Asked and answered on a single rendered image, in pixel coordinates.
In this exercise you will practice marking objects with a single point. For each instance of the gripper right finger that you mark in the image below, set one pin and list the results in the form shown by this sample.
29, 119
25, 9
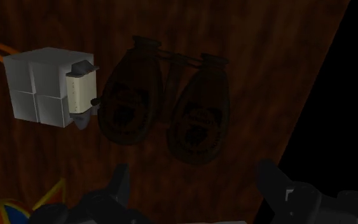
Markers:
290, 198

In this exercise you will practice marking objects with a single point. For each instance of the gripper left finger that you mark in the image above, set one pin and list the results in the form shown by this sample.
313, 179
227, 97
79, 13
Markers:
116, 198

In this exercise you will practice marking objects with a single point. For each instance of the colourful striped ball toy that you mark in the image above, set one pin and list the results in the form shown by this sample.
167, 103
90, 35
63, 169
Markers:
8, 212

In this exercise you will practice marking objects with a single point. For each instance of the white cube-shaped appliance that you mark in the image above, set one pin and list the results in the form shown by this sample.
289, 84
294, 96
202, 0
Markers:
47, 85

